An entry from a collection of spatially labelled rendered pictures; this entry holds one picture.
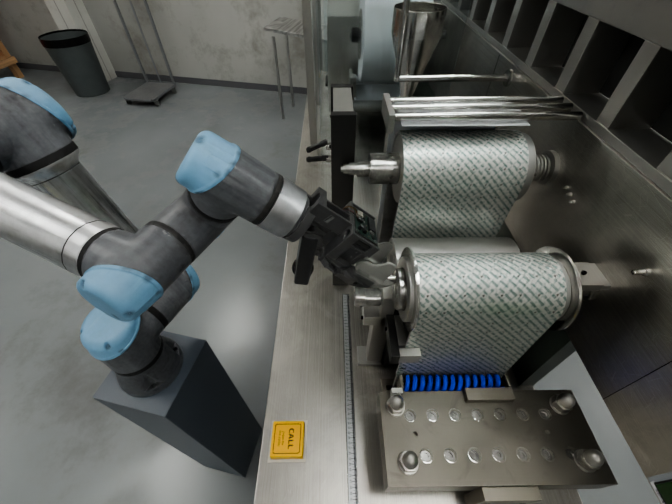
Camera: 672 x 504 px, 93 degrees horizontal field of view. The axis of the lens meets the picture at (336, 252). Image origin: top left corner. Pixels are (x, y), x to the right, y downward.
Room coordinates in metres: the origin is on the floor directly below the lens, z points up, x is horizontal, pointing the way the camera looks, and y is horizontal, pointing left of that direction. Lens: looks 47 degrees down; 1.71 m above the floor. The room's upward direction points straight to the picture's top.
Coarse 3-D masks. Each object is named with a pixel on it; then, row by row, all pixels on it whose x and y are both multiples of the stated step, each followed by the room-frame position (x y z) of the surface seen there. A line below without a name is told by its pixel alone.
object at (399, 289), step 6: (396, 270) 0.35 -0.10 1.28; (402, 270) 0.35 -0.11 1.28; (396, 276) 0.34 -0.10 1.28; (402, 276) 0.33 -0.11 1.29; (396, 282) 0.34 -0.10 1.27; (402, 282) 0.32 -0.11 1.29; (396, 288) 0.33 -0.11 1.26; (402, 288) 0.31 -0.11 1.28; (396, 294) 0.33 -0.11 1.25; (402, 294) 0.31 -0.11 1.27; (396, 300) 0.31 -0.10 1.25; (402, 300) 0.30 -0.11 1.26; (396, 306) 0.31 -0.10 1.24; (402, 306) 0.30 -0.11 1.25
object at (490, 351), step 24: (408, 336) 0.28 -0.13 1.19; (432, 336) 0.27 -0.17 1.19; (456, 336) 0.27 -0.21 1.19; (480, 336) 0.27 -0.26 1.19; (504, 336) 0.27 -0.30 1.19; (528, 336) 0.27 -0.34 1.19; (432, 360) 0.27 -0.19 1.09; (456, 360) 0.27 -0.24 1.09; (480, 360) 0.27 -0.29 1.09; (504, 360) 0.27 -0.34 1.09
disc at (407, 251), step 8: (408, 248) 0.38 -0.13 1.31; (408, 256) 0.37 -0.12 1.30; (416, 264) 0.33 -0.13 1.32; (416, 272) 0.32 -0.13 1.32; (416, 280) 0.30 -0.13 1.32; (416, 288) 0.29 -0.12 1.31; (416, 296) 0.29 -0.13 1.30; (416, 304) 0.28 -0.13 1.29; (416, 312) 0.27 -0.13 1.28; (416, 320) 0.26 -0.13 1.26; (408, 328) 0.28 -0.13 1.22
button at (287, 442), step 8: (280, 424) 0.20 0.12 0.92; (288, 424) 0.20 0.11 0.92; (296, 424) 0.20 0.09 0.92; (304, 424) 0.20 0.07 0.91; (272, 432) 0.18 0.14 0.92; (280, 432) 0.18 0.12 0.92; (288, 432) 0.18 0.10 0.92; (296, 432) 0.18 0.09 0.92; (304, 432) 0.19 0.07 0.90; (272, 440) 0.17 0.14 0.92; (280, 440) 0.17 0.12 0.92; (288, 440) 0.17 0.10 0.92; (296, 440) 0.17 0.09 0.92; (272, 448) 0.15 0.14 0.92; (280, 448) 0.15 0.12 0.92; (288, 448) 0.15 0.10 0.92; (296, 448) 0.15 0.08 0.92; (272, 456) 0.14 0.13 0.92; (280, 456) 0.14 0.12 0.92; (288, 456) 0.14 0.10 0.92; (296, 456) 0.14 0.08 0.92
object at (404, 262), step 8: (400, 264) 0.38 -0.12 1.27; (408, 264) 0.34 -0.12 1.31; (560, 264) 0.34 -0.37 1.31; (408, 272) 0.33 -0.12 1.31; (408, 280) 0.32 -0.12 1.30; (568, 280) 0.31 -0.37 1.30; (408, 288) 0.31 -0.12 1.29; (568, 288) 0.30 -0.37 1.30; (408, 296) 0.30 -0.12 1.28; (568, 296) 0.29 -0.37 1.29; (408, 304) 0.29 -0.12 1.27; (568, 304) 0.29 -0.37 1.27; (400, 312) 0.31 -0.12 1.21; (408, 312) 0.28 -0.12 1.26; (408, 320) 0.28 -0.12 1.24
